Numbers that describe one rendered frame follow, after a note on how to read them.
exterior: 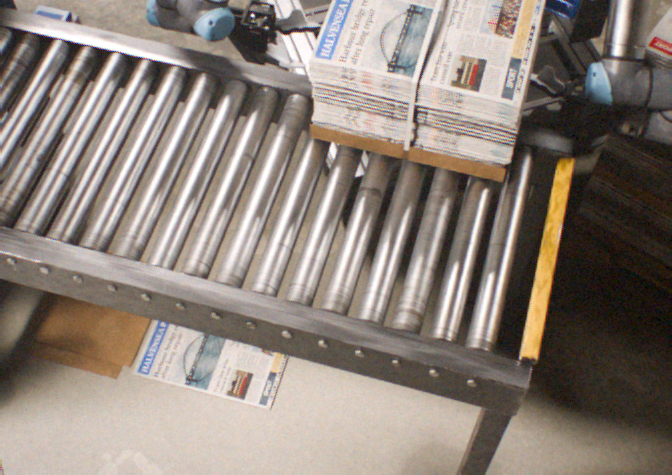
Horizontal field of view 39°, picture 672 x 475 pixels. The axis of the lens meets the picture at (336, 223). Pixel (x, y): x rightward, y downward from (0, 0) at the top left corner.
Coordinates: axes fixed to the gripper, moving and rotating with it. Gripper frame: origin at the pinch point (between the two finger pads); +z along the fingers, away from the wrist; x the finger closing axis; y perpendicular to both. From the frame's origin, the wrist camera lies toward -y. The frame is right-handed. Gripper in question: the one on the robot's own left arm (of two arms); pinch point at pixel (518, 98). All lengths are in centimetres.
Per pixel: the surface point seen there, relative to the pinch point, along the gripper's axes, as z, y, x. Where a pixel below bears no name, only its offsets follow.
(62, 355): 97, -78, 50
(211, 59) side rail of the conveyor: 62, 2, 9
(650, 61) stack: -24.3, 1.5, -16.1
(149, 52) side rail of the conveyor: 75, 2, 11
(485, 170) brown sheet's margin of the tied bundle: 3.0, 4.8, 23.1
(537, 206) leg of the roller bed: -9.3, -17.5, 12.5
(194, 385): 61, -78, 48
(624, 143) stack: -26.0, -24.5, -15.2
